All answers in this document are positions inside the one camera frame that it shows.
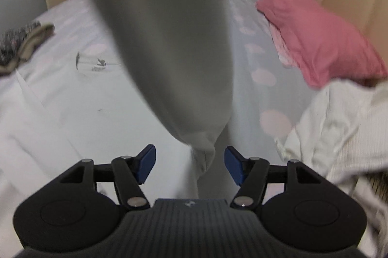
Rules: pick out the light pink pillow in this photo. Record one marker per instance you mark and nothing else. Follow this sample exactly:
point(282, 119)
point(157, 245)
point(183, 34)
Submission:
point(283, 49)

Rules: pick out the white waffle cloth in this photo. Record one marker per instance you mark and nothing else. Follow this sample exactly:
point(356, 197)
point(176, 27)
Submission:
point(339, 124)

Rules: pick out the dark floral garment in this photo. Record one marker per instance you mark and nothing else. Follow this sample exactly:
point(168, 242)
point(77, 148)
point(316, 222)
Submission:
point(12, 40)

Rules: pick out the cream white garment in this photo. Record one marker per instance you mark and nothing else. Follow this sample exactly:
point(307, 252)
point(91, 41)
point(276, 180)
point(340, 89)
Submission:
point(372, 224)

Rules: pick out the striped cloth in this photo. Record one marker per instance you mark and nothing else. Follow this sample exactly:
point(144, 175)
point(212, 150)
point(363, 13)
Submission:
point(374, 185)

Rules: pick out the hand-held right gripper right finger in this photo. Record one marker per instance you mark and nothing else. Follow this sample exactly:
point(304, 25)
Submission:
point(234, 165)

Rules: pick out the beige garment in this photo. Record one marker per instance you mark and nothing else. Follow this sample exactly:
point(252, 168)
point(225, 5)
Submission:
point(36, 37)

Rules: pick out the white sweatshirt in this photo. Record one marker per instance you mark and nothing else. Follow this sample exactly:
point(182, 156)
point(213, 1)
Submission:
point(169, 34)

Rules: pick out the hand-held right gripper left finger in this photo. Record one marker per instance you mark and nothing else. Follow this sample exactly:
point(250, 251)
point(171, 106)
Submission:
point(147, 164)

